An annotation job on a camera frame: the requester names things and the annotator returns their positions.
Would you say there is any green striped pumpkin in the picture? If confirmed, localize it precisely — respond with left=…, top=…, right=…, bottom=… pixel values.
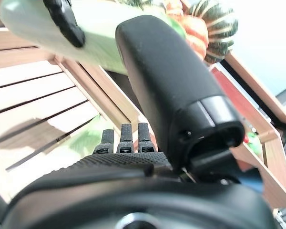
left=187, top=0, right=239, bottom=65
left=114, top=0, right=155, bottom=11

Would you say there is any light green round vegetable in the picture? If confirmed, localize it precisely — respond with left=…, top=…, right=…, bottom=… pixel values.
left=246, top=132, right=263, bottom=156

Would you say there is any wooden carrot crate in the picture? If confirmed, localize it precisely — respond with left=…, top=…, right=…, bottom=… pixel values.
left=208, top=63, right=286, bottom=209

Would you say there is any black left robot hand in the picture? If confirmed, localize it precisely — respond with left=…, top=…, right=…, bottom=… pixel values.
left=42, top=0, right=86, bottom=48

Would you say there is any oblong orange ribbed pumpkin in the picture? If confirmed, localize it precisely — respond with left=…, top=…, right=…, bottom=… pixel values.
left=165, top=0, right=209, bottom=62

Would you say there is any large wooden display shelf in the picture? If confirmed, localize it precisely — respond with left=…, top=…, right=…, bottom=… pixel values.
left=225, top=51, right=286, bottom=129

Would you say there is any wooden cabbage crate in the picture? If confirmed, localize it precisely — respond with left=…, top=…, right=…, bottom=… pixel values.
left=0, top=11, right=148, bottom=206

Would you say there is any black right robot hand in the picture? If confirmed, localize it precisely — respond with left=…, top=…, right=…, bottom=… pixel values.
left=0, top=14, right=278, bottom=229

